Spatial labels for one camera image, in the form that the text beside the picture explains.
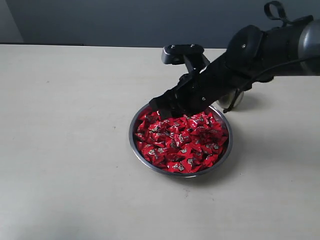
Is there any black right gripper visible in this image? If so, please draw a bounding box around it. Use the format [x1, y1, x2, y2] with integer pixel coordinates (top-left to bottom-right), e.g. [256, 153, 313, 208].
[149, 54, 252, 120]

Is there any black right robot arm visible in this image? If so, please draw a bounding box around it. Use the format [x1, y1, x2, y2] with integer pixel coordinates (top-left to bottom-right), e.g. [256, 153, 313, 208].
[149, 16, 320, 119]

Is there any round steel plate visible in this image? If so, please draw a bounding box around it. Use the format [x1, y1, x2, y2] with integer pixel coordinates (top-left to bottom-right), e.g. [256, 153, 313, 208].
[128, 105, 234, 178]

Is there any stainless steel cup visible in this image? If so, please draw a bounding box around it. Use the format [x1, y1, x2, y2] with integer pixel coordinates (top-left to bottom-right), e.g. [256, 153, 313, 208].
[217, 90, 244, 109]

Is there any red wrapped candy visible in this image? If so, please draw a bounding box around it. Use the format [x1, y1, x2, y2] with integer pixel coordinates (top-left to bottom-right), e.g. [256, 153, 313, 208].
[166, 162, 186, 173]
[201, 142, 223, 155]
[173, 132, 192, 147]

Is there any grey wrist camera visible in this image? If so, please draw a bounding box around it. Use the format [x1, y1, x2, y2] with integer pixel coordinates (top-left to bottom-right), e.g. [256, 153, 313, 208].
[161, 44, 205, 65]

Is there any black cable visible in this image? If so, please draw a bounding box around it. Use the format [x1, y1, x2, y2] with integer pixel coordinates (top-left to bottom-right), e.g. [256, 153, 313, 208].
[223, 56, 320, 114]

